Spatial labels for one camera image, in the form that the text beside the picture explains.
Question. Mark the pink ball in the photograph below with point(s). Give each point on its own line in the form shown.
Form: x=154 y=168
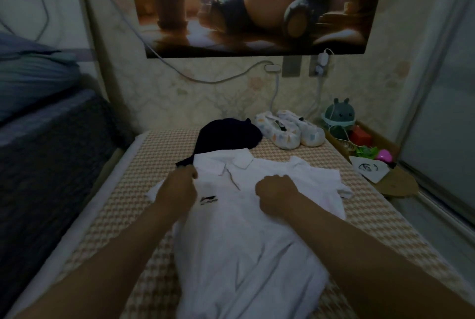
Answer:
x=384 y=156

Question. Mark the white polo shirt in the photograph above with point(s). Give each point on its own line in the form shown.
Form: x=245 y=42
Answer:
x=252 y=270

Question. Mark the teal round bunny lamp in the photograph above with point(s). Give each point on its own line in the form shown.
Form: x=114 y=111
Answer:
x=339 y=113

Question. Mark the grey wall socket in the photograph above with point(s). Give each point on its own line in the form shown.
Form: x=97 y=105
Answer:
x=292 y=65

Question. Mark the red toy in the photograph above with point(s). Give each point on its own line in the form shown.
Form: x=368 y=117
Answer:
x=361 y=136

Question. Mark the grey sliding door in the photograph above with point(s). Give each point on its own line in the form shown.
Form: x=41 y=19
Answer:
x=445 y=122

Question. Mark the cartoon bear wall poster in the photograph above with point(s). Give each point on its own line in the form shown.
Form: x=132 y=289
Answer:
x=252 y=3

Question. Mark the person's left forearm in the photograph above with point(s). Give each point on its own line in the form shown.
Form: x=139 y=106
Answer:
x=96 y=263

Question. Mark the dark patterned bed cover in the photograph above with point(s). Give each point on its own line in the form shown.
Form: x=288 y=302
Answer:
x=48 y=181

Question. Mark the white charger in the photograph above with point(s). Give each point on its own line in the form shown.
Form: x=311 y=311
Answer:
x=321 y=62

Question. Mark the wooden bedside tray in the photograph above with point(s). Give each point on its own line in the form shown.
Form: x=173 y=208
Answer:
x=401 y=181

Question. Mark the person's left hand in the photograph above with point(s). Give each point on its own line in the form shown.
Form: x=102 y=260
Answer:
x=178 y=190

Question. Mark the person's right forearm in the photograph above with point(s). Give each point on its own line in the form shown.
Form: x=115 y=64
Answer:
x=386 y=255

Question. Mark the green toy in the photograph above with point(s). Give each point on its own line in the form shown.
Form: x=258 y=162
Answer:
x=366 y=151

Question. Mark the grey-green pillow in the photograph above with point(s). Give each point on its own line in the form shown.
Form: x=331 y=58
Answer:
x=33 y=85

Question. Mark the black tree print t-shirt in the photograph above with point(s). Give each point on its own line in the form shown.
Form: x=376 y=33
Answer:
x=226 y=135

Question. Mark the person's right hand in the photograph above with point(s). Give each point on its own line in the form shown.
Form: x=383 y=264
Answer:
x=276 y=195

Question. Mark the white wall plug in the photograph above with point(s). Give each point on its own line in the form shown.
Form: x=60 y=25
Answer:
x=273 y=68

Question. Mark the white printed card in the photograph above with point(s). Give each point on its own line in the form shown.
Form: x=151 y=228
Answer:
x=369 y=168

